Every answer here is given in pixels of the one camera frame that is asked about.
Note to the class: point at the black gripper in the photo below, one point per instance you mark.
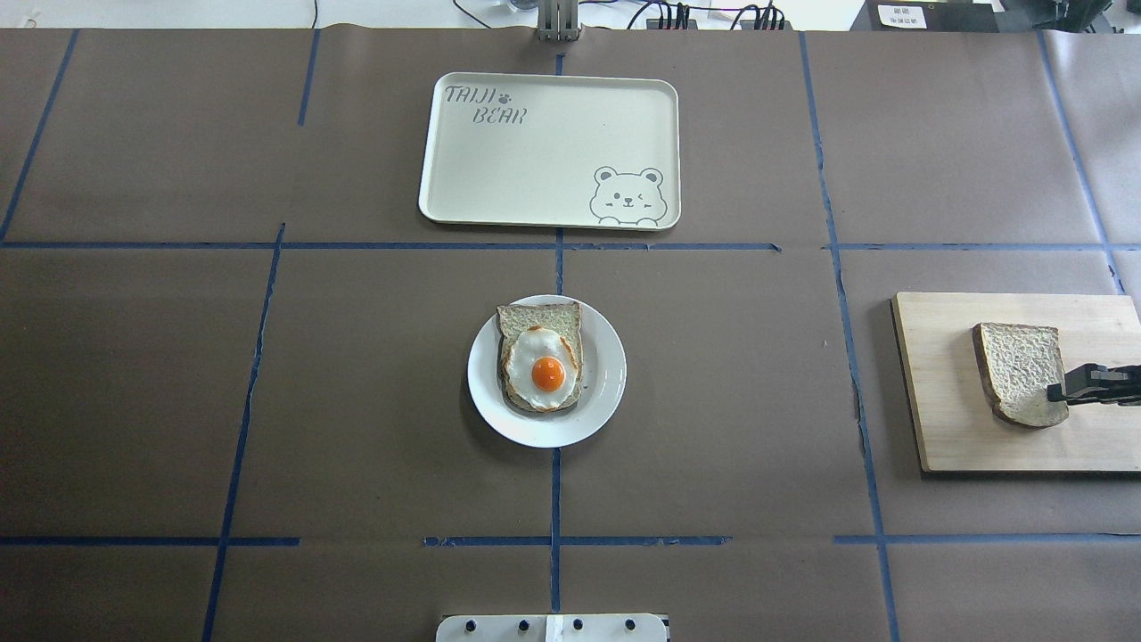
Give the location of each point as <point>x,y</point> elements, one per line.
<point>1095,383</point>

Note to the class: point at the wooden cutting board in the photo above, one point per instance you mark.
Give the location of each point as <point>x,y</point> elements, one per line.
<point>955,429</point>

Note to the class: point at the black power adapter box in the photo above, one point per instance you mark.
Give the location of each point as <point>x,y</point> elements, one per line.
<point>932,16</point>

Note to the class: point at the fried egg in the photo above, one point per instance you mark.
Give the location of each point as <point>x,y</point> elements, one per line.
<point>540,370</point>

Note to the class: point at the cream bear serving tray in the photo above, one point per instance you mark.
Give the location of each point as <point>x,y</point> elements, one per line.
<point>558,151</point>

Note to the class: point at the white mounting pedestal column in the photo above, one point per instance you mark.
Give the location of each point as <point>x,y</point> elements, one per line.
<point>555,627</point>

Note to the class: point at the aluminium frame post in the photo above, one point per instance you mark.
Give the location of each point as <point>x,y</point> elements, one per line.
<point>558,20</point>

